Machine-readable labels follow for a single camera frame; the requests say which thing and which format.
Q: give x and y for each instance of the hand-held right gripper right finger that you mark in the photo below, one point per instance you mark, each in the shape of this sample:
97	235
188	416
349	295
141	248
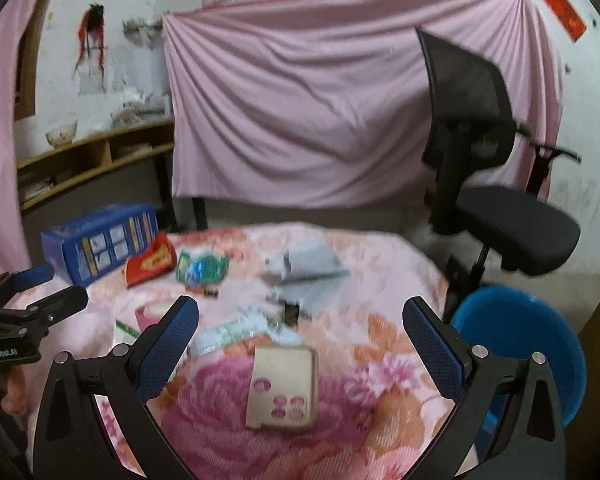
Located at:
432	347

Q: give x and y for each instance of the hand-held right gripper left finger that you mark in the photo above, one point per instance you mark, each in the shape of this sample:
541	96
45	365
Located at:
172	345

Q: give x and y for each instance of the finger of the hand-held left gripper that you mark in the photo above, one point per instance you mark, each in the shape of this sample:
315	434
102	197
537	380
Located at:
60	305
35	275

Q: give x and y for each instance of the white green wrapper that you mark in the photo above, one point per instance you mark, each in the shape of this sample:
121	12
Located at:
230	332

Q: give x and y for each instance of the red snack packet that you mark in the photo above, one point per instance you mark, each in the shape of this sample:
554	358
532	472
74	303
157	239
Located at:
150	262

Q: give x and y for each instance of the blue plastic basin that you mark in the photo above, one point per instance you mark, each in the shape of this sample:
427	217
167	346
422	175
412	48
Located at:
520	325

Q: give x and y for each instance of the person's left hand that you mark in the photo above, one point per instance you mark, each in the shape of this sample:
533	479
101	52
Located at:
16	395

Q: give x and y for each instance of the pink small packet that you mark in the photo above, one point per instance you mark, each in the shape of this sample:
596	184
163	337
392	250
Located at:
152	312

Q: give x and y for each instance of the white green paper slip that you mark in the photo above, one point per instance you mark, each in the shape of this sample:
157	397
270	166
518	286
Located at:
126	331

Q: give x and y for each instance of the blue cardboard box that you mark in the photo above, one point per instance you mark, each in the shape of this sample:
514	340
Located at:
97	240

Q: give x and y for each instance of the pink floral blanket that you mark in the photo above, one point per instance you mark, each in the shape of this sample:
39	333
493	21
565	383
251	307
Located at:
360	360

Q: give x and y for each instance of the green foil packet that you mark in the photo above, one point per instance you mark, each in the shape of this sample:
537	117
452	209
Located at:
202	267

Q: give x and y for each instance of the brown cardboard with holes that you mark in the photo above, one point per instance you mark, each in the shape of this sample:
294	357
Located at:
282	385

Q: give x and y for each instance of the small black object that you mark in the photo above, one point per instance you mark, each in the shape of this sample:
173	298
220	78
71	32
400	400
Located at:
291	314

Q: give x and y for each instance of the yellow wooden shelf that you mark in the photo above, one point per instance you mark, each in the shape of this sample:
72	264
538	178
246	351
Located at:
100	152

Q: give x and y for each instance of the patterned ceramic bowl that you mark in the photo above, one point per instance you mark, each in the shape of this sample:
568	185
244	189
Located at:
61	135

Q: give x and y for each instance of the pink curtain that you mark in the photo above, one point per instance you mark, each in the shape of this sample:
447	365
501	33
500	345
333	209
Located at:
0	135

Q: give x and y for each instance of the black mesh office chair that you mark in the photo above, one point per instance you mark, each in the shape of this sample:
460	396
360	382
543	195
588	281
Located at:
505	220

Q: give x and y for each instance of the grey folded paper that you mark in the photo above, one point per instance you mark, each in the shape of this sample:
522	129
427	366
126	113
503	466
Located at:
307	270

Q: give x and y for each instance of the pink hanging sheet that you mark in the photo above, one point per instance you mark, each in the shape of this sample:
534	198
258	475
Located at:
300	110

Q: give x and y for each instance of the red paper strip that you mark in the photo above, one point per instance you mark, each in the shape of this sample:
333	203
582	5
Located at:
562	12

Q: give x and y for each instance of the red black wall ornament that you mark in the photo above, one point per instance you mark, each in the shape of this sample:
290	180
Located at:
92	25

